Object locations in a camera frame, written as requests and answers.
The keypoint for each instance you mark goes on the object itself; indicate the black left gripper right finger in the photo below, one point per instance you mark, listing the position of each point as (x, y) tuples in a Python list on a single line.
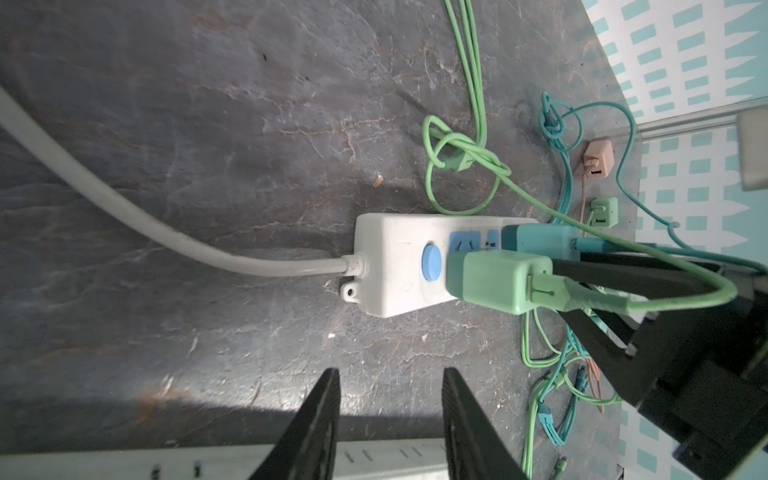
[(473, 448)]

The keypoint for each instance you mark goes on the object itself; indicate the small white blue power strip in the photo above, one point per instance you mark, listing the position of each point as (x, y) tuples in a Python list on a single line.
[(401, 258)]

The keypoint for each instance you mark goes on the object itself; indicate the pink plug adapter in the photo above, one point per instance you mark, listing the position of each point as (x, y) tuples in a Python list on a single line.
[(598, 159)]

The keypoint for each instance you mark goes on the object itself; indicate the teal plug adapter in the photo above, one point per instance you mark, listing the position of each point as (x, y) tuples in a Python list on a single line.
[(549, 240)]

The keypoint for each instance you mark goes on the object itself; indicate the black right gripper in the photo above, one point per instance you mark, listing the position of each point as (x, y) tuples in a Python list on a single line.
[(699, 375)]

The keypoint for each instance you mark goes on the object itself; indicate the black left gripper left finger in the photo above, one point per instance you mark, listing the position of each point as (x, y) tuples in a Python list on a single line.
[(307, 449)]

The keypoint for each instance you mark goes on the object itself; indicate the green plug adapter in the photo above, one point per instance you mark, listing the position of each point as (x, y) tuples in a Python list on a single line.
[(496, 279), (604, 212)]

